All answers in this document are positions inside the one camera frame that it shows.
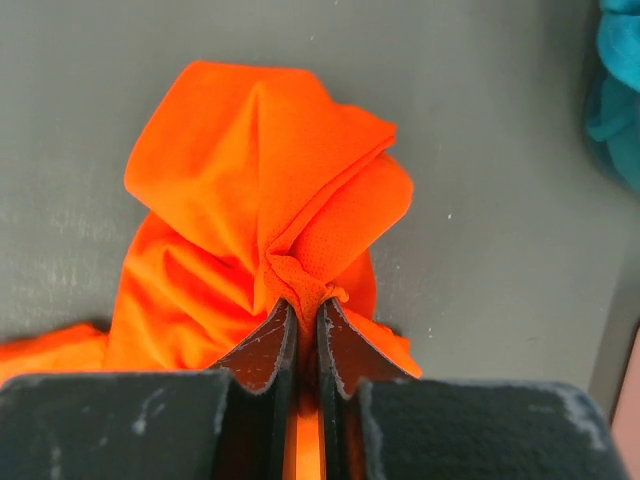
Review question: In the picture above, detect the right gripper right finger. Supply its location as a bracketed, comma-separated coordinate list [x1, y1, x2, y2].
[316, 300, 628, 479]

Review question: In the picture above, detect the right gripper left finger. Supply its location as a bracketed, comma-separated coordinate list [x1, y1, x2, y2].
[1, 301, 297, 479]

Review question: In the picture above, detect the orange t shirt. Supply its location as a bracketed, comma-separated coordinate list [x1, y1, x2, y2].
[1, 62, 420, 479]

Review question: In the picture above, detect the pink divided tray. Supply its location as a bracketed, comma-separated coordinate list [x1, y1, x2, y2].
[612, 331, 639, 479]

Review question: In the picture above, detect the turquoise t shirt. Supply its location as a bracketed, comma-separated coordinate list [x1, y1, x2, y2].
[585, 0, 639, 193]

